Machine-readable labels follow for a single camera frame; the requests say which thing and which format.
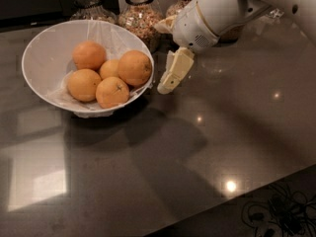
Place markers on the back left orange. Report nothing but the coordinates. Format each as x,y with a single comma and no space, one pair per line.
89,55

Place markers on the front middle orange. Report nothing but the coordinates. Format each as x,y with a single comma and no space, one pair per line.
112,92

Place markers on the leftmost glass jar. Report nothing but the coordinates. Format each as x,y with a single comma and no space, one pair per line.
92,10

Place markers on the clear plastic bag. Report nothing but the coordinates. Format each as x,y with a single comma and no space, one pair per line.
275,13

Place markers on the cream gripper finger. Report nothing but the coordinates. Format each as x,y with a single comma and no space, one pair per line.
166,25
178,65

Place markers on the white paper bowl liner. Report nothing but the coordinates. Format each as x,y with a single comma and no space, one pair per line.
59,41

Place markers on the right large orange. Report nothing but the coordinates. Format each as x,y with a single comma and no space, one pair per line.
134,68

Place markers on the front left orange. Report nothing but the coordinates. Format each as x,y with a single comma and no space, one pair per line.
82,84

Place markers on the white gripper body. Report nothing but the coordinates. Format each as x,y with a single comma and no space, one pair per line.
188,29

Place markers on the small middle orange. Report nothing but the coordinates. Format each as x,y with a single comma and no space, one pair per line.
109,69

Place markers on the white bowl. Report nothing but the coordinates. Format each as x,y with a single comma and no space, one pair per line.
34,67

